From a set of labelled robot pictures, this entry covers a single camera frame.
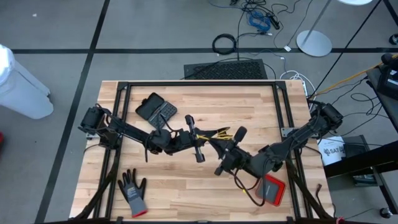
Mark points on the black caster wheel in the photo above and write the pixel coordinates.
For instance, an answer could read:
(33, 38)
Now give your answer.
(394, 39)
(385, 212)

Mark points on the black equipment cart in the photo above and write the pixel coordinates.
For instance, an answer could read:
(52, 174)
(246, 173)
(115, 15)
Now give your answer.
(357, 158)

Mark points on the grey black work glove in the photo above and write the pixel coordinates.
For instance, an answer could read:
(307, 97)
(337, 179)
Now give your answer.
(133, 193)

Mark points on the small white tag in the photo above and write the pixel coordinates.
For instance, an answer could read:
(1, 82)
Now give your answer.
(287, 48)

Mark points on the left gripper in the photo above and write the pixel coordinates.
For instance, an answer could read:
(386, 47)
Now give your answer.
(182, 140)

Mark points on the floor stand with round base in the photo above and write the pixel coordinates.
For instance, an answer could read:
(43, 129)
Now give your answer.
(314, 43)

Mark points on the open black bit case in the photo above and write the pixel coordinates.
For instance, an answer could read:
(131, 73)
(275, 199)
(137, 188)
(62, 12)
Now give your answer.
(149, 104)

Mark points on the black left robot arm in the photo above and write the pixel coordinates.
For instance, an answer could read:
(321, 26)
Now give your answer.
(130, 132)

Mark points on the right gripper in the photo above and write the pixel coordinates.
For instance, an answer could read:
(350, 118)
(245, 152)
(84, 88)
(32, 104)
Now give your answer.
(236, 160)

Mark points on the thin black slanted pole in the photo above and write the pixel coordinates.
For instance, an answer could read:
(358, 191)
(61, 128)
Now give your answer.
(345, 49)

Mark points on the black metal table frame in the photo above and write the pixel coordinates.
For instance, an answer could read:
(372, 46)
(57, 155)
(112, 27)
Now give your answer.
(202, 83)

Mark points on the white round disc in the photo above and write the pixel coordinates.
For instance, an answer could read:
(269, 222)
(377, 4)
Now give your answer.
(354, 1)

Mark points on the black floor mat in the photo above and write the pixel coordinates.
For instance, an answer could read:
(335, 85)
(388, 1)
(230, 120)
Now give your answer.
(225, 70)

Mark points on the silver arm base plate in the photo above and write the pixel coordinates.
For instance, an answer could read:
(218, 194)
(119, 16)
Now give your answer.
(286, 132)

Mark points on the red clamp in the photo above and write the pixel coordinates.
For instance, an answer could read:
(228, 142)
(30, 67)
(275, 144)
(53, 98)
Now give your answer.
(340, 220)

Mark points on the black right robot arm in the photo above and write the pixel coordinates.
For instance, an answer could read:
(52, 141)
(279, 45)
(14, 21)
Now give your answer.
(295, 140)

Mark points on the black power strip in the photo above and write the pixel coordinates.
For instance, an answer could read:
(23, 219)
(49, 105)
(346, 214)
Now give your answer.
(273, 21)

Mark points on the red grey portable drive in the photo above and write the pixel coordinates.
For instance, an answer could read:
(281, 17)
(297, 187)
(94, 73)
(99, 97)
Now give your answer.
(273, 189)

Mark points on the white printed container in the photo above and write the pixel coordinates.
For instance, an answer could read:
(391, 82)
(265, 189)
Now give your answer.
(331, 152)

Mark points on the white trash bin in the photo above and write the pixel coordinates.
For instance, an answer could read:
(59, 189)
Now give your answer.
(21, 93)

